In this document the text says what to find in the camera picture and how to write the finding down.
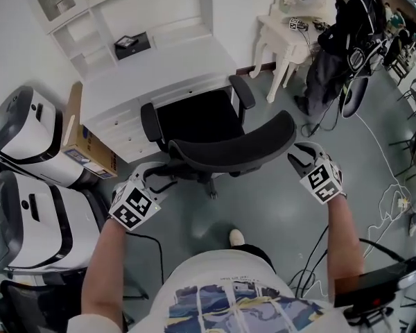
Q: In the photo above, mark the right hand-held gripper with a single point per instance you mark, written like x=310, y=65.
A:
x=324, y=182

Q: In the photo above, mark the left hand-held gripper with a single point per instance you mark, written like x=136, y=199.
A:
x=131, y=205

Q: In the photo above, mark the black mesh office chair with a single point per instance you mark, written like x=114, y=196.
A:
x=208, y=151

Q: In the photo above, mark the person's right forearm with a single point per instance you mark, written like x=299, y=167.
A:
x=345, y=248

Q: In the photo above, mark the person's left forearm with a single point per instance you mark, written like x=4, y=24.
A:
x=100, y=272

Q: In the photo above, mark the white desk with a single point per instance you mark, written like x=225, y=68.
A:
x=180, y=64

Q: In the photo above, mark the black mesh chair back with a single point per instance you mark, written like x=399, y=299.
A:
x=38, y=307

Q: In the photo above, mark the brown cardboard box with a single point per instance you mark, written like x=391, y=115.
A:
x=90, y=151

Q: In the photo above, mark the black oval bag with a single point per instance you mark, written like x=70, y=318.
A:
x=355, y=95

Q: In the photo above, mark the person's white shoe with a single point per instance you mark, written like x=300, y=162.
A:
x=236, y=237

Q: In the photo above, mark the person's black shorts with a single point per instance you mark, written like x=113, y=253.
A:
x=260, y=253

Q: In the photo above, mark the white power strip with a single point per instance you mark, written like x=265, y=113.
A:
x=404, y=201

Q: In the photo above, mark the white dressing table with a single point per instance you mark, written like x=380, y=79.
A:
x=287, y=47

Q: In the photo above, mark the person's white printed shirt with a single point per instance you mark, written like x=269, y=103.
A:
x=229, y=290

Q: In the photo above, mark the spare hand-held gripper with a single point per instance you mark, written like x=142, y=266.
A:
x=296, y=24

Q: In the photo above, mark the black box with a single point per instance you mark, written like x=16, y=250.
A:
x=133, y=45

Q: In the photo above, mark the white and grey machine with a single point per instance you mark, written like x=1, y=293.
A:
x=27, y=134
x=31, y=220

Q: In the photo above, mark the black device with red light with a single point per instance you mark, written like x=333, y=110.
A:
x=371, y=286

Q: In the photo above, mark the white shelf hutch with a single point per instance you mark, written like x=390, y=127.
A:
x=90, y=23

